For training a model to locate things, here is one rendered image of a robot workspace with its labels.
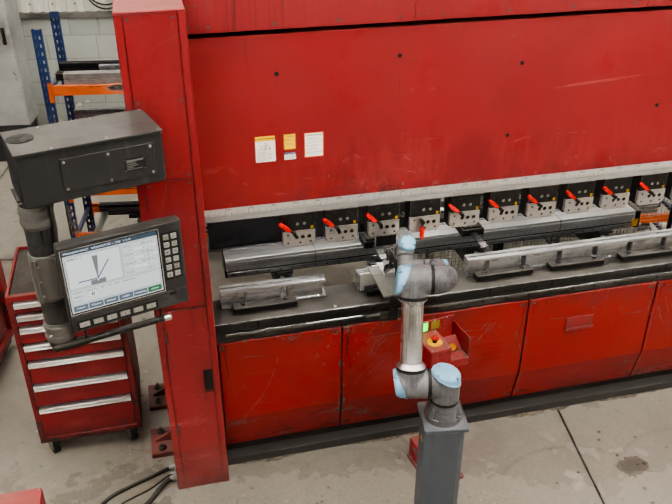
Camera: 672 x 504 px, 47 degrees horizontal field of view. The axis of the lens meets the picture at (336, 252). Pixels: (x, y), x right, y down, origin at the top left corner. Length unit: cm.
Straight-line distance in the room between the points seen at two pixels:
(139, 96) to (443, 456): 184
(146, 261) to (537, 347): 218
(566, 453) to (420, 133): 188
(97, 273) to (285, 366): 122
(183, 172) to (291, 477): 172
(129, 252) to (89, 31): 506
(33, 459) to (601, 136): 326
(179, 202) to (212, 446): 131
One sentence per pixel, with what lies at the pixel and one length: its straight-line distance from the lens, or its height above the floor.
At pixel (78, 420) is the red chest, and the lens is 423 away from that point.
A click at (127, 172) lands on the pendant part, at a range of 282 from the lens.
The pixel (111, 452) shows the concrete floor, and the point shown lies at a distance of 434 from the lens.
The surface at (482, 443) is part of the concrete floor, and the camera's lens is 430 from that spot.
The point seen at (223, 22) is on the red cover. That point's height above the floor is 220.
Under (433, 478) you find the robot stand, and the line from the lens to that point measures 337.
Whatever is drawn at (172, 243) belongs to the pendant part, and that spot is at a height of 151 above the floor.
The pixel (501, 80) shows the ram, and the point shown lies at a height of 188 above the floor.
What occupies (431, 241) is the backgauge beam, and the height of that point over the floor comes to 95.
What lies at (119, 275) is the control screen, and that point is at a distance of 295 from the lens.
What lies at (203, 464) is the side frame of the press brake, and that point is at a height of 14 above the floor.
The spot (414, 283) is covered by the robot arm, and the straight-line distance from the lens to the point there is 295.
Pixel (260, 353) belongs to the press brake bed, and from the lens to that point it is 372.
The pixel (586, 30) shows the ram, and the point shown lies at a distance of 368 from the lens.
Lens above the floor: 292
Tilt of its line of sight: 30 degrees down
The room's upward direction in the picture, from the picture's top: straight up
